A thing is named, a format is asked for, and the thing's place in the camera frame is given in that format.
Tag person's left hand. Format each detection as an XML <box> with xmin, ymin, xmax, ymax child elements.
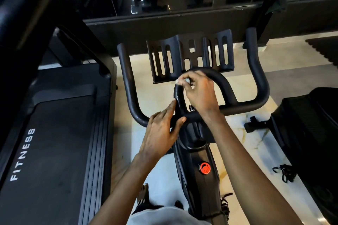
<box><xmin>137</xmin><ymin>99</ymin><xmax>188</xmax><ymax>166</ymax></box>

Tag person's right hand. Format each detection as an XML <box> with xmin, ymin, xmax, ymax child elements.
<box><xmin>175</xmin><ymin>70</ymin><xmax>221</xmax><ymax>124</ymax></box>

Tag black spin bike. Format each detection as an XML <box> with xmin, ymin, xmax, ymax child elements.
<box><xmin>243</xmin><ymin>86</ymin><xmax>338</xmax><ymax>225</ymax></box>
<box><xmin>117</xmin><ymin>27</ymin><xmax>271</xmax><ymax>225</ymax></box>

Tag black treadmill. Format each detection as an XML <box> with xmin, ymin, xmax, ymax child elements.
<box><xmin>0</xmin><ymin>0</ymin><xmax>118</xmax><ymax>225</ymax></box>

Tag person's right forearm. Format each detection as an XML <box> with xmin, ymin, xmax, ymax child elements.
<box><xmin>203</xmin><ymin>111</ymin><xmax>304</xmax><ymax>225</ymax></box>

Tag person's left forearm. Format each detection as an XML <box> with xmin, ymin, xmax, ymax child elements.
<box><xmin>90</xmin><ymin>151</ymin><xmax>159</xmax><ymax>225</ymax></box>

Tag black striped trousers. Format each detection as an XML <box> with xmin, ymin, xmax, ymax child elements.
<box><xmin>131</xmin><ymin>182</ymin><xmax>183</xmax><ymax>215</ymax></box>

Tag black interlocking foam mat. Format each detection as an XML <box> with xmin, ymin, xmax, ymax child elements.
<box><xmin>305</xmin><ymin>34</ymin><xmax>338</xmax><ymax>69</ymax></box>

